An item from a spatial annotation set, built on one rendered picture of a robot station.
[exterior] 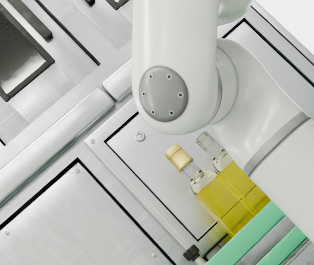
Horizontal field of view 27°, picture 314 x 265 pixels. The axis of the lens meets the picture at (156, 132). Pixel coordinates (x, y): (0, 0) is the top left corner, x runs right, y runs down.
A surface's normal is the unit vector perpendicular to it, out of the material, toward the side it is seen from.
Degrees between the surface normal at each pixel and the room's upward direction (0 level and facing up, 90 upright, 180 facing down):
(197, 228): 90
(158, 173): 90
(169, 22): 91
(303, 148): 89
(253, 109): 50
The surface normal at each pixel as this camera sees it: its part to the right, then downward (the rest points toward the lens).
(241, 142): -0.84, -0.05
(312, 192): -0.33, 0.02
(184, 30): -0.26, 0.22
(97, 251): 0.00, -0.25
